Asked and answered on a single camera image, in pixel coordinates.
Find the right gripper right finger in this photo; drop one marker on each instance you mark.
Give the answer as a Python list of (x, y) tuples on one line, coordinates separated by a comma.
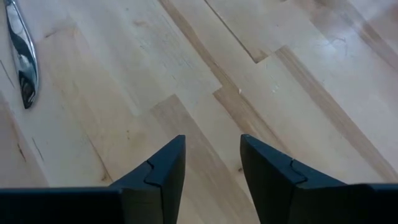
[(295, 196)]

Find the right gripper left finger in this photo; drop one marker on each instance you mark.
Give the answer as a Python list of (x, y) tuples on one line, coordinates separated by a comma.
[(140, 199)]

